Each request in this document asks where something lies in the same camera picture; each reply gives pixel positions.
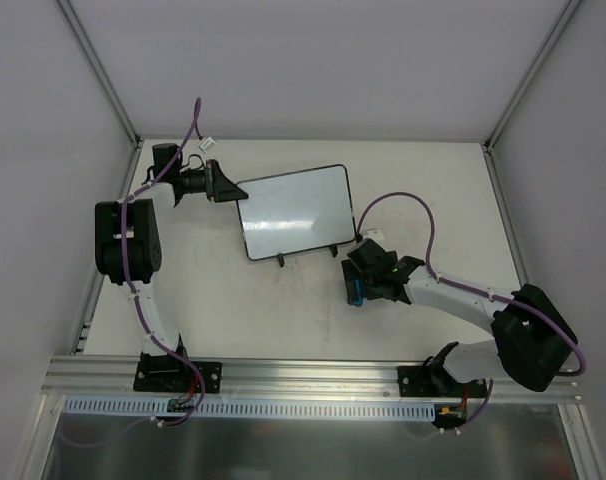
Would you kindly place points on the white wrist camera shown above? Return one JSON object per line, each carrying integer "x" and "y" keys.
{"x": 206, "y": 144}
{"x": 374, "y": 234}

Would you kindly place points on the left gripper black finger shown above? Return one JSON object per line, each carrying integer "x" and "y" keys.
{"x": 229, "y": 192}
{"x": 218, "y": 179}

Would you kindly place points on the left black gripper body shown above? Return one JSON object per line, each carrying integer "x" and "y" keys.
{"x": 213, "y": 181}

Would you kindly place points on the small black-framed whiteboard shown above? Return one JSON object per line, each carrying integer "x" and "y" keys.
{"x": 296, "y": 212}

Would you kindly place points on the aluminium frame post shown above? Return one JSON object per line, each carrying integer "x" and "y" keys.
{"x": 90, "y": 55}
{"x": 542, "y": 55}

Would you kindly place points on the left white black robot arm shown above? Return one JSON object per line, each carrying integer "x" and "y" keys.
{"x": 128, "y": 248}

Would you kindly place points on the black metal whiteboard stand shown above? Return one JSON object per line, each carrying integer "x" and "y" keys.
{"x": 331, "y": 249}

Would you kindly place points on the aluminium mounting rail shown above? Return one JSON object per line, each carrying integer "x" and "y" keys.
{"x": 241, "y": 378}

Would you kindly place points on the right aluminium frame post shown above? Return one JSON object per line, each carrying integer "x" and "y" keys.
{"x": 542, "y": 55}

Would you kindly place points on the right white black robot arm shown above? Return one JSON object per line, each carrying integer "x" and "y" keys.
{"x": 530, "y": 340}

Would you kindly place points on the white slotted cable duct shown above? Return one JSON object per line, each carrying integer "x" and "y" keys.
{"x": 215, "y": 407}

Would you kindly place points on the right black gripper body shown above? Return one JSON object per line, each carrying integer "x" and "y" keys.
{"x": 351, "y": 282}

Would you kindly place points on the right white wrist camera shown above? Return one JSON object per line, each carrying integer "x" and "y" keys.
{"x": 374, "y": 234}

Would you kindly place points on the left aluminium frame post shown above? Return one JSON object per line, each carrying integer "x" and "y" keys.
{"x": 90, "y": 55}

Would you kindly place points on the blue whiteboard eraser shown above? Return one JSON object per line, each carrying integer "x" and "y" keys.
{"x": 354, "y": 293}

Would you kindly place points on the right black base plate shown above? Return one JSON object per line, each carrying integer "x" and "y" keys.
{"x": 435, "y": 382}

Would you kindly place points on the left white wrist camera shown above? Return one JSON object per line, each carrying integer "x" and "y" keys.
{"x": 206, "y": 144}

